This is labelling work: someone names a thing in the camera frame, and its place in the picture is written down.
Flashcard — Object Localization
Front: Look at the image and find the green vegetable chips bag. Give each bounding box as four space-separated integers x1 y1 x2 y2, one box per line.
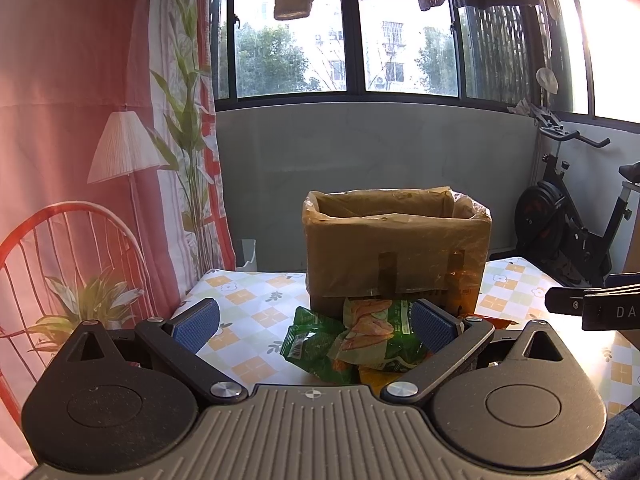
328 299 428 372

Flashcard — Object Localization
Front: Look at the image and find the yellow chips bag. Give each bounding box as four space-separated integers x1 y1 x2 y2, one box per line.
358 366 402 398

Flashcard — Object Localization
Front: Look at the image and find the green cracker snack bag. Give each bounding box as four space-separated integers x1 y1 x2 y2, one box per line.
280 307 354 385

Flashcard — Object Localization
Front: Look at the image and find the checkered floral tablecloth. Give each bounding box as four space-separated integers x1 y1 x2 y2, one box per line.
177 257 639 416

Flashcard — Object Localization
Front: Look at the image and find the black exercise bike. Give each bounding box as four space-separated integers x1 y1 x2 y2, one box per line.
506 98 640 288

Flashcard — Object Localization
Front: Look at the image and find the brown cardboard box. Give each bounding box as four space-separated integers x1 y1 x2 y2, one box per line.
302 186 492 318

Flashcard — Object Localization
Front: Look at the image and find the printed backdrop curtain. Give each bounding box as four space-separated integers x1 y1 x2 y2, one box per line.
1 0 234 479

